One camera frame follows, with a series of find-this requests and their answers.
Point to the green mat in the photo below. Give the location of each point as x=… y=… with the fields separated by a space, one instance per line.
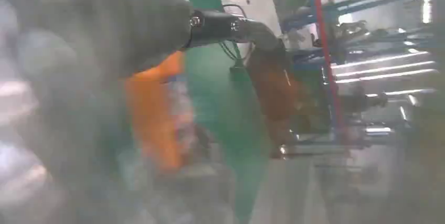
x=215 y=94

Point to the red pole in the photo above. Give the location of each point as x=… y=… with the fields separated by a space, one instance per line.
x=325 y=52

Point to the orange drink bottle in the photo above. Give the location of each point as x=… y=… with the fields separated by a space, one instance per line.
x=153 y=118

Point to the blue metal rack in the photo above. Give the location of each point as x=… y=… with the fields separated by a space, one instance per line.
x=365 y=1

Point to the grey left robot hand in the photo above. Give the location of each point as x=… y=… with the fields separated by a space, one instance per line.
x=104 y=24

